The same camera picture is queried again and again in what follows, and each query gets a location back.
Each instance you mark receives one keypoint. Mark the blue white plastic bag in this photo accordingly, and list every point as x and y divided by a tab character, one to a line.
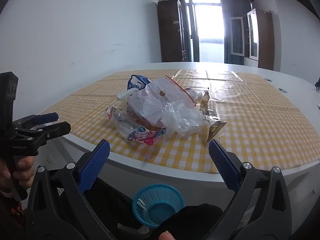
140	80

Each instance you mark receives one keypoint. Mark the glass balcony door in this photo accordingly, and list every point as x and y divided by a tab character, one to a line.
207	30

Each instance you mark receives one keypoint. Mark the person's left hand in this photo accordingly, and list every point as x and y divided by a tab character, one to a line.
25	168

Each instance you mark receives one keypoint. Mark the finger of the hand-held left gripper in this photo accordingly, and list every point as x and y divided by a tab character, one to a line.
60	128
48	116

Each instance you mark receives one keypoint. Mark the brown wardrobe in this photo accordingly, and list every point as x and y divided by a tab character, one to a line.
170	30

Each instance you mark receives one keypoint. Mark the blue plastic basket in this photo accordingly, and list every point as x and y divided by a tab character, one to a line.
160	195

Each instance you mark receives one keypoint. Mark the brown cabinet with glass doors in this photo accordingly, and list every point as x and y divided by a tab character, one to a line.
263	37

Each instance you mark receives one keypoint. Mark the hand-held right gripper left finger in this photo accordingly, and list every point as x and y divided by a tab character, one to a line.
95	165

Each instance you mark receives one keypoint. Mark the person's right hand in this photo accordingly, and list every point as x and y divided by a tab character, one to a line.
166	236

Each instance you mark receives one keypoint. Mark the yellow checkered tablecloth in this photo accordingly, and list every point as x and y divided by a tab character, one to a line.
250	135

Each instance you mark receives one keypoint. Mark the clear zip bag red strip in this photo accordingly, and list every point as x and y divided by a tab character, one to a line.
160	100

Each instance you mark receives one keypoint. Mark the pink blue printed wrapper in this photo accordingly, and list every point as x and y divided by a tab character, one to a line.
145	136

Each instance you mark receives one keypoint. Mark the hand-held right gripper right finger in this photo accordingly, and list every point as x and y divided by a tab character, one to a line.
223	165

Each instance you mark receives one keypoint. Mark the person's right leg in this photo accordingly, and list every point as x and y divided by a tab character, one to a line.
195	217

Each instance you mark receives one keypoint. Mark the white plastic piece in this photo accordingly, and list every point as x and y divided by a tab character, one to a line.
125	95

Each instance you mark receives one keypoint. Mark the white table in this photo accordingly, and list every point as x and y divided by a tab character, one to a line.
175	180

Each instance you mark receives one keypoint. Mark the small black device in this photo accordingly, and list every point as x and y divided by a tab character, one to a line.
317	83

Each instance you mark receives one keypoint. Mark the gold foil snack wrapper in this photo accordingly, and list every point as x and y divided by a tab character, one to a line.
215	130

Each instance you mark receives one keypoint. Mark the clear wrapper red print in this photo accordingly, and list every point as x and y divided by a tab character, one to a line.
117	120

